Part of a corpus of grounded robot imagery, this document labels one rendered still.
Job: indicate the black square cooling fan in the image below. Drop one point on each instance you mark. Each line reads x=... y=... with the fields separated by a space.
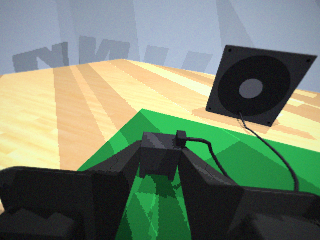
x=256 y=82

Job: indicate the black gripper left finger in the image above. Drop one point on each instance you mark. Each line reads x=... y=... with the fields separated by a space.
x=100 y=192

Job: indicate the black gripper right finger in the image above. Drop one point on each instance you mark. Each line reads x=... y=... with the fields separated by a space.
x=216 y=205

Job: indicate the black fan cable with plug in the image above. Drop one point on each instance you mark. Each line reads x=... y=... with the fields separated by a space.
x=160 y=153

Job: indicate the green circuit board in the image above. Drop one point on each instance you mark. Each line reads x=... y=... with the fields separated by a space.
x=155 y=209

